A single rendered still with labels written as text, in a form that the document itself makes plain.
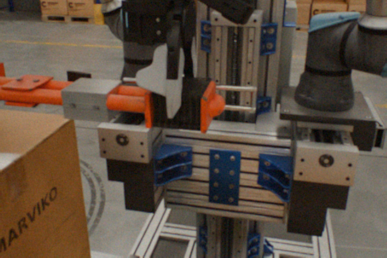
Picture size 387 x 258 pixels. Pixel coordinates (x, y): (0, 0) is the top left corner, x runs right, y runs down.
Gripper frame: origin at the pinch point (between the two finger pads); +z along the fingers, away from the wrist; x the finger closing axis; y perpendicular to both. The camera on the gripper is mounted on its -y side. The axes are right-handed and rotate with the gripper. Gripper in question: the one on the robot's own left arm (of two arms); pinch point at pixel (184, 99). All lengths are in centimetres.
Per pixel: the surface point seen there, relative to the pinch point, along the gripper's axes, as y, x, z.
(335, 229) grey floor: -51, -138, 122
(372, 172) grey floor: -82, -207, 122
